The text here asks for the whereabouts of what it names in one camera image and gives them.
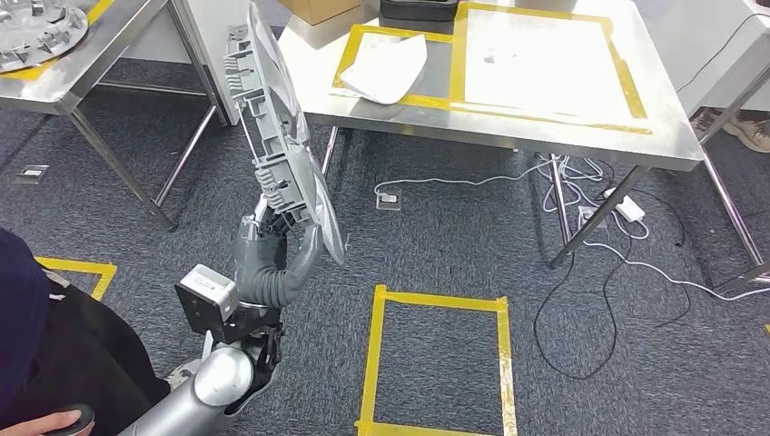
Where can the black round remote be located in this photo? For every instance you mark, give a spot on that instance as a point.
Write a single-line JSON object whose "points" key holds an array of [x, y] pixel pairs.
{"points": [[81, 418]]}

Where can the white power strip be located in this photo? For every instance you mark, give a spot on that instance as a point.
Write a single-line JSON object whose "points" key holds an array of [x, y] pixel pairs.
{"points": [[628, 209]]}

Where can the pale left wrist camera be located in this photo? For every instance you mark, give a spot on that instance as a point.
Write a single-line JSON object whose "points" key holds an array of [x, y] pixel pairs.
{"points": [[207, 286]]}

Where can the white curved plastic part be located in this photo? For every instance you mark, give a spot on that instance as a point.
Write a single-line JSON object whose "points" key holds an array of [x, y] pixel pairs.
{"points": [[385, 69]]}

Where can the yellow floor tape square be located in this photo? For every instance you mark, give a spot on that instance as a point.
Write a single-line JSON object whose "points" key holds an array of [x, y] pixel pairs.
{"points": [[78, 265], [376, 361]]}

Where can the person's right hand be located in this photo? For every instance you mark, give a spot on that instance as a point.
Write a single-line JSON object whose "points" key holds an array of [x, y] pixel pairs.
{"points": [[30, 426]]}

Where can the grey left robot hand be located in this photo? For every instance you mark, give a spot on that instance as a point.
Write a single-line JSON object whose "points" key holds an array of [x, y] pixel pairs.
{"points": [[258, 247]]}

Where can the silver plastic wheel hubcap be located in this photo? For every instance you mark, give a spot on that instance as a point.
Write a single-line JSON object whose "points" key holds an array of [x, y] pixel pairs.
{"points": [[283, 138], [36, 36]]}

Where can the person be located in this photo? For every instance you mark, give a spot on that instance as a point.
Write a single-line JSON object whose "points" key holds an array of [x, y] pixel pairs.
{"points": [[749, 132], [72, 361]]}

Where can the stainless steel workbench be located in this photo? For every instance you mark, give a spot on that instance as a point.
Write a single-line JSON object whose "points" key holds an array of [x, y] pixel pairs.
{"points": [[662, 138], [746, 90], [120, 42]]}

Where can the large yellow bench tape frame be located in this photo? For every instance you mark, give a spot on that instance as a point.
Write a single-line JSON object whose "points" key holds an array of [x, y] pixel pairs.
{"points": [[625, 90]]}

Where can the steel floor socket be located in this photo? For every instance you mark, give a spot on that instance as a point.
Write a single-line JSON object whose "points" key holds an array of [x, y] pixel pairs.
{"points": [[388, 199], [31, 174], [586, 215]]}

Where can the small yellow bench tape frame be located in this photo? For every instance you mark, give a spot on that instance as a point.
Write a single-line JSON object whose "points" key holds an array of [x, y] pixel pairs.
{"points": [[349, 48]]}

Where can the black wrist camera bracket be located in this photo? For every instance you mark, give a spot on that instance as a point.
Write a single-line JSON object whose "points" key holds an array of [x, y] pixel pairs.
{"points": [[252, 319]]}

